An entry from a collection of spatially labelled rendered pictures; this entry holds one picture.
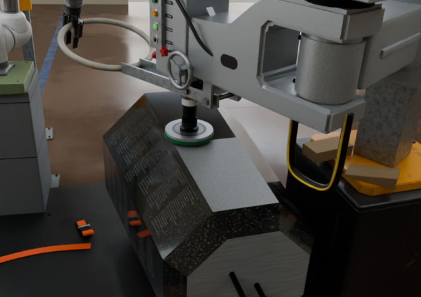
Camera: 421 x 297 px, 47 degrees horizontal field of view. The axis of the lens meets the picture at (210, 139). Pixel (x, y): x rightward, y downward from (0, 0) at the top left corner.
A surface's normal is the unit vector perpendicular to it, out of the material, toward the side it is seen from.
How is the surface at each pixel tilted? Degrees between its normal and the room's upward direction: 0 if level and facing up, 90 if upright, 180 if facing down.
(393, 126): 90
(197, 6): 90
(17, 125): 90
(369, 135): 90
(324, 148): 0
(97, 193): 0
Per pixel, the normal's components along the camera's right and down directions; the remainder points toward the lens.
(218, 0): 0.66, 0.36
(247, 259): 0.28, 0.45
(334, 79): -0.02, 0.46
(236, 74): -0.75, 0.27
